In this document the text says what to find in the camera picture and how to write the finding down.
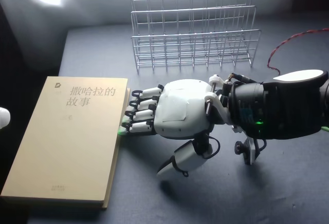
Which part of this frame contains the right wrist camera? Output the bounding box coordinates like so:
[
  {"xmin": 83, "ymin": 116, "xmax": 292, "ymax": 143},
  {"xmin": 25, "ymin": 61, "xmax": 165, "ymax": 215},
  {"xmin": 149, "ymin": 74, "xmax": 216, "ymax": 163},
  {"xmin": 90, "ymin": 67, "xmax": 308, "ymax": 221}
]
[{"xmin": 234, "ymin": 138, "xmax": 260, "ymax": 166}]

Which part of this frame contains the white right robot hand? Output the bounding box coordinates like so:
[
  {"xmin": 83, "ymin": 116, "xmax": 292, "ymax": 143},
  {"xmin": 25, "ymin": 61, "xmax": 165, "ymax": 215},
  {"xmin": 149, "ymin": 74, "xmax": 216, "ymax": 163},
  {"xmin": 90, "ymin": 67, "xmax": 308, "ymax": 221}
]
[{"xmin": 118, "ymin": 79, "xmax": 214, "ymax": 178}]

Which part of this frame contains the beige paperback book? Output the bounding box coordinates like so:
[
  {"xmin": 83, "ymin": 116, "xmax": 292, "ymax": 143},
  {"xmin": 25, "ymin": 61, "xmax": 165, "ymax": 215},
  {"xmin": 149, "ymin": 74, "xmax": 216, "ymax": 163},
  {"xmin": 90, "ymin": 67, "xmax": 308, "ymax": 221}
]
[{"xmin": 0, "ymin": 76, "xmax": 131, "ymax": 211}]

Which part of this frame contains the white wire rack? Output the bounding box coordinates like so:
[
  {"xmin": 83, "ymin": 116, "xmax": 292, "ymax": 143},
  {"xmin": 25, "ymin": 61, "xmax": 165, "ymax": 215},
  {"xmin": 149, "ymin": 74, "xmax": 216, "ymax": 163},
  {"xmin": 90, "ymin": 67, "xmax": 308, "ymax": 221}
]
[{"xmin": 130, "ymin": 0, "xmax": 262, "ymax": 75}]

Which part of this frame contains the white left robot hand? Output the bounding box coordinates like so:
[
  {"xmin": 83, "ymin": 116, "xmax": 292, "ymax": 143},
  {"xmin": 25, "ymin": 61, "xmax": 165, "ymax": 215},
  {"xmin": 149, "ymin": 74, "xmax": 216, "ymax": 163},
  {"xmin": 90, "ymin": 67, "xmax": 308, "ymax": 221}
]
[{"xmin": 0, "ymin": 107, "xmax": 12, "ymax": 130}]

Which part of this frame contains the grey table cloth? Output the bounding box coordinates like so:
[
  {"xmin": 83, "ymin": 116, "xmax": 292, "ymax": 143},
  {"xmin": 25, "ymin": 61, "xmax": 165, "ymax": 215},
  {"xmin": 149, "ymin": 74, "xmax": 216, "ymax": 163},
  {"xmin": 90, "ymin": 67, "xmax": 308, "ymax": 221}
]
[{"xmin": 25, "ymin": 12, "xmax": 329, "ymax": 224}]

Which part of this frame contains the red twisted cable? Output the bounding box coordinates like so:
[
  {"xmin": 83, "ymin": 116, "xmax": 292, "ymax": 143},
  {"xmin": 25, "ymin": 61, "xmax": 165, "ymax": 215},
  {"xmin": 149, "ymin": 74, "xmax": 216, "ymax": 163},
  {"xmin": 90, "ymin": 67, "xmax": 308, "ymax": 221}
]
[{"xmin": 266, "ymin": 28, "xmax": 329, "ymax": 75}]

